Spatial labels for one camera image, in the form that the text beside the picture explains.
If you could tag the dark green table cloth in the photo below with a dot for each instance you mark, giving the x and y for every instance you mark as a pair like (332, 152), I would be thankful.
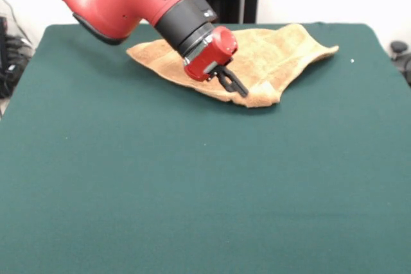
(192, 174)

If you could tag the tan terry towel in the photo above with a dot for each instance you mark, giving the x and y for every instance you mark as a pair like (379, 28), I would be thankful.
(273, 56)

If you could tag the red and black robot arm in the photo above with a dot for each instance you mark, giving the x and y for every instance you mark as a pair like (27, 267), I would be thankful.
(128, 4)

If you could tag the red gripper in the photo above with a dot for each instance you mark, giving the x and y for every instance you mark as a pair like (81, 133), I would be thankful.
(208, 59)

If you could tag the dark grey stand base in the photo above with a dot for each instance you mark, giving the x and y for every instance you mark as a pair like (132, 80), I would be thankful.
(398, 46)
(13, 72)

